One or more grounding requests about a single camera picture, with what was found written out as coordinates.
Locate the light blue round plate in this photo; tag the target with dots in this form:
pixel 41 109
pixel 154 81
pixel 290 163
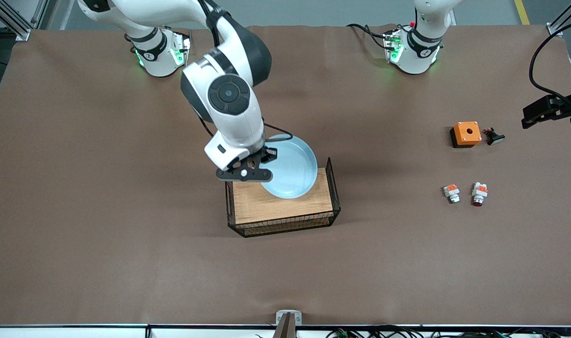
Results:
pixel 294 169

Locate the red lens push button switch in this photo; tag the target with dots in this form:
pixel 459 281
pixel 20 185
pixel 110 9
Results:
pixel 479 191

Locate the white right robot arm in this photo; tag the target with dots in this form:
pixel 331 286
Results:
pixel 229 117

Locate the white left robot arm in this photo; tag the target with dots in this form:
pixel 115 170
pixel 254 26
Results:
pixel 421 51

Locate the black push button head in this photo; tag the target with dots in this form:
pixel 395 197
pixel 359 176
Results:
pixel 494 138

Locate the brown table cover sheet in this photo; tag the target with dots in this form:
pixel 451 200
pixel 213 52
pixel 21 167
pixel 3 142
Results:
pixel 125 258

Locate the aluminium frame strut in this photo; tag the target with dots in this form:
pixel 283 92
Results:
pixel 554 29
pixel 13 21

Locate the orange button enclosure box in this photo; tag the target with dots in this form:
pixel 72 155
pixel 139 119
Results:
pixel 467 133

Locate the small orange grey switch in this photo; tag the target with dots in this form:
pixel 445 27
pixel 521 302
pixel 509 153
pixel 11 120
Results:
pixel 451 191

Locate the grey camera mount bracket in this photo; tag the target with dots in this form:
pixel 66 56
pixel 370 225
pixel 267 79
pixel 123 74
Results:
pixel 288 324

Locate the white table edge rail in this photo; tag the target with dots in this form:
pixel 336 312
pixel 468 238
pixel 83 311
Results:
pixel 79 332

